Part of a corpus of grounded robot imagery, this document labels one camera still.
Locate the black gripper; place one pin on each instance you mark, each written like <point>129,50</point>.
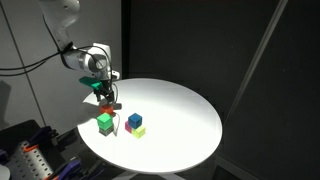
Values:
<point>106,88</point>

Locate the orange block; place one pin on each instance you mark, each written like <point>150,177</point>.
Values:
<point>106,109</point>

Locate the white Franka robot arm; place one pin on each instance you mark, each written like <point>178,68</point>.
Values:
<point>83,60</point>

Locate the green block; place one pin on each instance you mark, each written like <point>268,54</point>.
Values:
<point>104,120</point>

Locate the gray block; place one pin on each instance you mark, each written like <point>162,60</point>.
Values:
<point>106,130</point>

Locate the pink block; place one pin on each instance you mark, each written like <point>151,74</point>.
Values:
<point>127,127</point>

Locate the blue block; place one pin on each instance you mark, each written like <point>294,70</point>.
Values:
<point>135,120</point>

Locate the lime yellow block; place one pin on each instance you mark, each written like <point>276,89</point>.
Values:
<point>138,132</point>

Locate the purple orange spring clamp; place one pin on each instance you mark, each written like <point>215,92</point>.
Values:
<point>40,135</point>
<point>71,168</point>

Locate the perforated metal plate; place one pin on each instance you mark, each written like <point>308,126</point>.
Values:
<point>31,163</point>

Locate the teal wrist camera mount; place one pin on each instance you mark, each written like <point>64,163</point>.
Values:
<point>89,82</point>

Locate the white table pedestal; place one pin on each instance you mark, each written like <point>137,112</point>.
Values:
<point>150,176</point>

